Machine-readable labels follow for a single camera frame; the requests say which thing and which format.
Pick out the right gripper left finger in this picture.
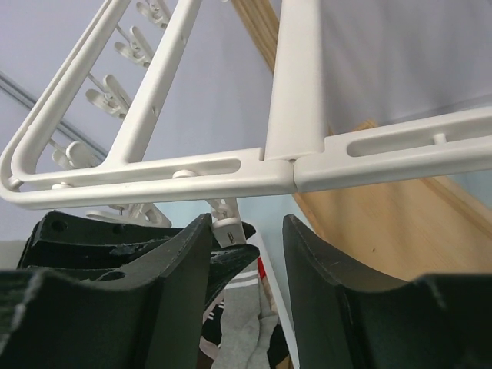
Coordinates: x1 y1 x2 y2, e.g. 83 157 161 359
1 226 211 368

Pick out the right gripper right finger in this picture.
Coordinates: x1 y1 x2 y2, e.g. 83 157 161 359
282 215 491 368

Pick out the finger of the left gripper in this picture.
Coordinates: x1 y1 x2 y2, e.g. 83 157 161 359
18 211 256 269
204 245 260 308

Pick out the grey socks pair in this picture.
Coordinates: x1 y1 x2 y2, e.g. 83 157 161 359
206 262 278 368

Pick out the white corner clip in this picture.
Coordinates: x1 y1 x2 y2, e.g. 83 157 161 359
85 203 172 228

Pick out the red sock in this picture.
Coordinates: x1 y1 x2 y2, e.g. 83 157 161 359
257 258 266 280

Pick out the wooden drying rack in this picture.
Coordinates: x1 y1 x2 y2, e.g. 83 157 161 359
229 0 492 284

